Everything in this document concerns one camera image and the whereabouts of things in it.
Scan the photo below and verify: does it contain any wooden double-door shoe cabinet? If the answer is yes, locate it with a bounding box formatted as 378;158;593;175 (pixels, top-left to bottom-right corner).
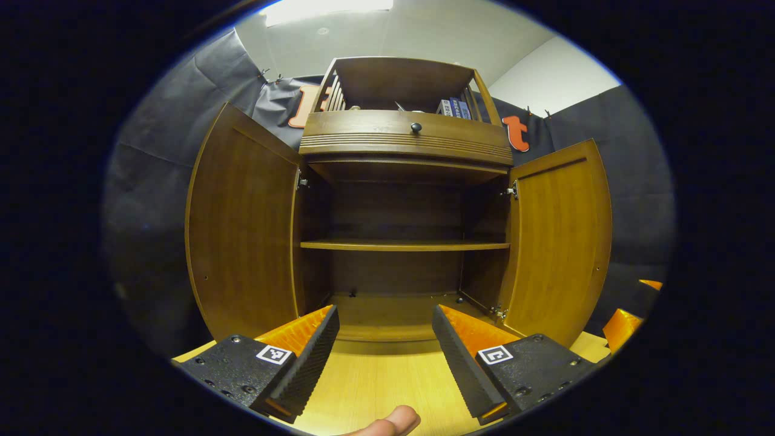
185;56;613;348

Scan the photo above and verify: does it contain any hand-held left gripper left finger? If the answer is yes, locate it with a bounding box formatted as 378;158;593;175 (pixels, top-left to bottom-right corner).
173;305;341;424

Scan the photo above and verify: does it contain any wooden inner shelf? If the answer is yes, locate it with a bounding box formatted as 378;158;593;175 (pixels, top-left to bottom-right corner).
300;239;511;252

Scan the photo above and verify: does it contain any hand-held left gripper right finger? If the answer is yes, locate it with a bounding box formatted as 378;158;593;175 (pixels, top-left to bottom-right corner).
432;304;600;426

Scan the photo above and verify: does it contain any black backdrop cloth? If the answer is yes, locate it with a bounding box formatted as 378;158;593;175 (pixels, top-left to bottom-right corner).
103;27;676;358

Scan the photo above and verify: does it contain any wooden shoe cabinet door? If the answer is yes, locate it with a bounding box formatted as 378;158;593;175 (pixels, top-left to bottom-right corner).
496;139;613;348
185;102;305;342

